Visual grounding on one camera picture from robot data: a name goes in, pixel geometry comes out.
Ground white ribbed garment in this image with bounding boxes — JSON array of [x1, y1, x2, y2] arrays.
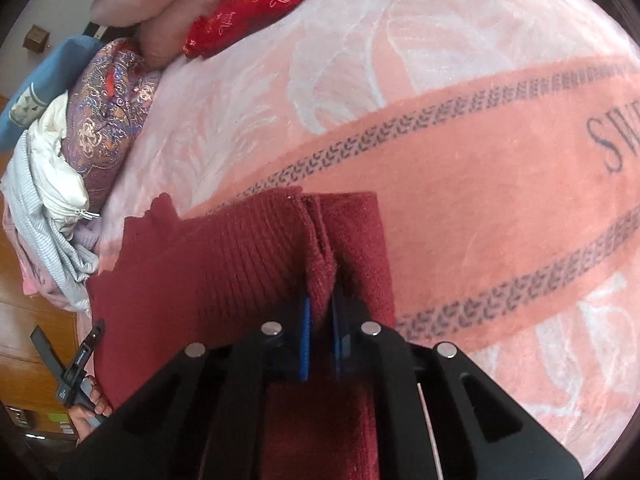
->
[[0, 132, 101, 316]]

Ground person's left hand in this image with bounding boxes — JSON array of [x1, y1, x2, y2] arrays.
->
[[67, 377, 113, 446]]

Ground blue pillow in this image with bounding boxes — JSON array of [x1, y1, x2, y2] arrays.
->
[[0, 35, 103, 153]]

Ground purple patterned pillow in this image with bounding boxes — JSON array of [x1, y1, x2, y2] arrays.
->
[[60, 37, 163, 213]]

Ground folded pink fleece blanket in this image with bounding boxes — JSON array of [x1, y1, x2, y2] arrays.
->
[[90, 0, 331, 71]]

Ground dark red knit sweater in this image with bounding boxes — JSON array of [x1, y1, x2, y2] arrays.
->
[[86, 187, 398, 480]]

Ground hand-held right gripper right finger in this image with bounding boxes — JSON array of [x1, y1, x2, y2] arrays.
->
[[330, 285, 583, 480]]

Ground mauve garment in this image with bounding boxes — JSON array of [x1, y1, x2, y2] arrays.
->
[[75, 222, 103, 251]]

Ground small wooden wall box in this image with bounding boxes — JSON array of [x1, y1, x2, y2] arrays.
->
[[24, 24, 51, 53]]

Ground pink garment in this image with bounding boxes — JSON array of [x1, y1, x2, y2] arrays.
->
[[2, 210, 93, 311]]

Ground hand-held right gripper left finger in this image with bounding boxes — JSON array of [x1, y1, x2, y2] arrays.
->
[[57, 296, 313, 480]]

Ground red embroidered pouch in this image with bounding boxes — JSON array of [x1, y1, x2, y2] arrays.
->
[[181, 0, 316, 60]]

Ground cream zippered garment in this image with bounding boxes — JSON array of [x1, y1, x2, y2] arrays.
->
[[22, 92, 101, 241]]

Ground pink patterned blanket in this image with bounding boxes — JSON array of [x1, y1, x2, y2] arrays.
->
[[75, 0, 640, 480]]

